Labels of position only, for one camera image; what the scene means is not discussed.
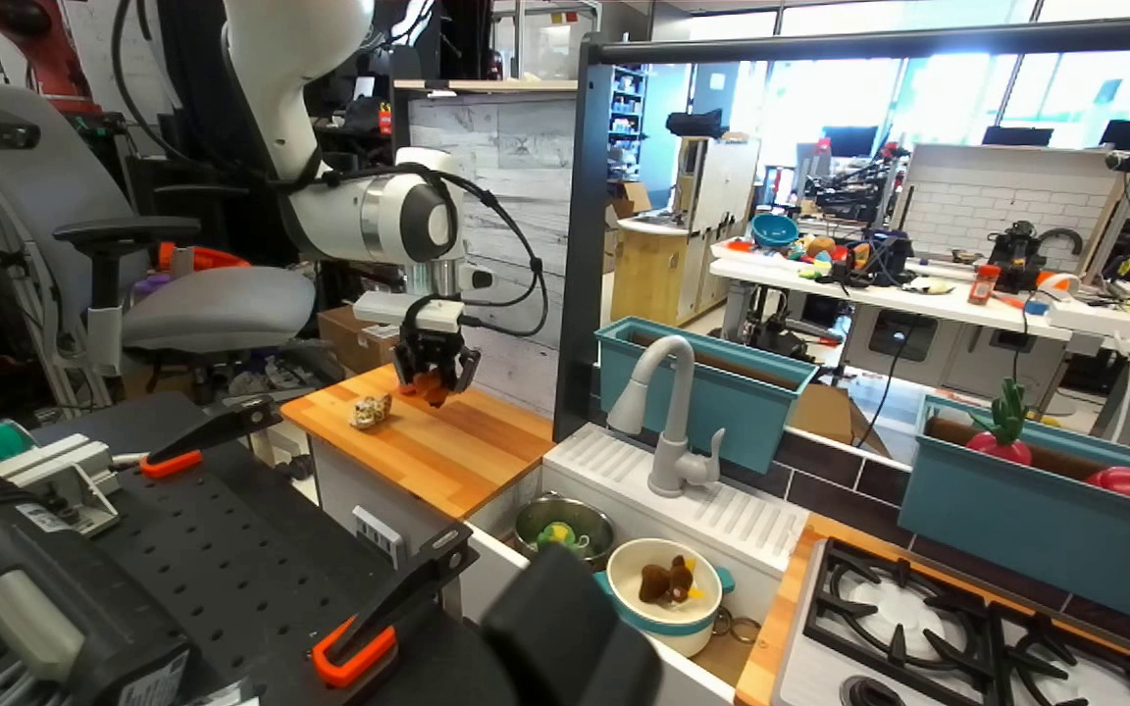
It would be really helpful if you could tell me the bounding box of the whitewashed wood panel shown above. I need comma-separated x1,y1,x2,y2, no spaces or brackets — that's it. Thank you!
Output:
390,85,581,423

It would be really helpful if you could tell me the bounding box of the black stove grate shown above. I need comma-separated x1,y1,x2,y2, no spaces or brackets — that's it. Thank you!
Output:
805,543,1130,706

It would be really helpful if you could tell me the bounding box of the grey office chair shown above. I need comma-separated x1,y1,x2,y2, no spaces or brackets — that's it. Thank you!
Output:
0,77,322,411

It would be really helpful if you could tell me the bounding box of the teal planter box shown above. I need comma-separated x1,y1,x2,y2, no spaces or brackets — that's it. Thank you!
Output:
897,394,1130,642
591,314,823,474

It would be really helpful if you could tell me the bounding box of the small cream toy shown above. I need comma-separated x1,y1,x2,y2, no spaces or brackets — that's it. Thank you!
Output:
346,394,398,432

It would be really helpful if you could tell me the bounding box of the green bowl with food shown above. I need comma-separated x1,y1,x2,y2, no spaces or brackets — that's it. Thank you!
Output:
512,493,621,569

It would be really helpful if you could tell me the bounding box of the grey and black power device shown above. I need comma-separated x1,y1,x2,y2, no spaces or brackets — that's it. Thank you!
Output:
0,449,195,706

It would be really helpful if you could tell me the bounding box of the red toy radish with leaves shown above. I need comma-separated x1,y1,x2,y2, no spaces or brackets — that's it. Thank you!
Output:
967,376,1036,467

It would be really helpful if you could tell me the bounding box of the brown toy in pot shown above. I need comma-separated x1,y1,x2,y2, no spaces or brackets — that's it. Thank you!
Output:
635,553,697,608

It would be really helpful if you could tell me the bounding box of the black clamp with orange handle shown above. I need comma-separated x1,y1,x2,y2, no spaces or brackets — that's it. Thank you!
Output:
132,394,288,488
310,521,484,693

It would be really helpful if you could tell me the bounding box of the black perforated mounting board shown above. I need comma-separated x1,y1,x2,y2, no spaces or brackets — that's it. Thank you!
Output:
29,387,522,706

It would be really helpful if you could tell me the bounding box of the cardboard box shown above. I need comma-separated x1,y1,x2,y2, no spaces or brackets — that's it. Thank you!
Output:
313,301,403,379

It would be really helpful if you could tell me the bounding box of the white cabinet base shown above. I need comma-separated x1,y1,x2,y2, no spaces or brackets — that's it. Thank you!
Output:
306,437,533,620

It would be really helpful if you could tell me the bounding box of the wooden cutting board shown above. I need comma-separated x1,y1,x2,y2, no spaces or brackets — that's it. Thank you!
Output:
277,360,556,525

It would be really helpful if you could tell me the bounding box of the black computer monitor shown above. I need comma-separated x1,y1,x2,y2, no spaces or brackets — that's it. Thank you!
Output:
820,121,884,160

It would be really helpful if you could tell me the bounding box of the white brick backsplash panel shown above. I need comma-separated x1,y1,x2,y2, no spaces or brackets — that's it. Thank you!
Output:
901,143,1130,276

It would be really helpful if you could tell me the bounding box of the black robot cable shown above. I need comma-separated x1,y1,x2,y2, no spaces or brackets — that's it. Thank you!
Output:
432,166,552,342

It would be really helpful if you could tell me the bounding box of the white toy sink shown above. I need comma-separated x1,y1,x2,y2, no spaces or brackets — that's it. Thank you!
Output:
459,421,818,706

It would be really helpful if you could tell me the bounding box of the white workbench table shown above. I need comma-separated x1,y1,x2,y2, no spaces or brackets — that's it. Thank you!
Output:
708,240,1130,449

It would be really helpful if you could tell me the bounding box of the yellow wooden cabinet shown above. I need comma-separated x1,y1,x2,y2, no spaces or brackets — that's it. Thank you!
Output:
607,215,697,330

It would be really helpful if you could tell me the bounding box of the blue bowl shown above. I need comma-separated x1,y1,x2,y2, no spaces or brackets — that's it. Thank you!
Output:
747,207,805,257

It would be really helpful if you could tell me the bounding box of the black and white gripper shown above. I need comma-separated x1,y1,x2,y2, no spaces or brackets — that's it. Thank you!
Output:
393,293,484,398

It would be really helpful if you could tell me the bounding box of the black camera on stand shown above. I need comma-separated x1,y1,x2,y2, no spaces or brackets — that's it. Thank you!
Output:
663,108,735,144

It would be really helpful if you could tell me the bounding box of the cream pot with teal rim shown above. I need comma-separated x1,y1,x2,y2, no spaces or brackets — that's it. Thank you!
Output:
602,534,739,661

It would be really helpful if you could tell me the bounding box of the grey toy faucet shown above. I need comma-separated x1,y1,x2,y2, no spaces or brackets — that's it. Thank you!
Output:
603,335,729,504

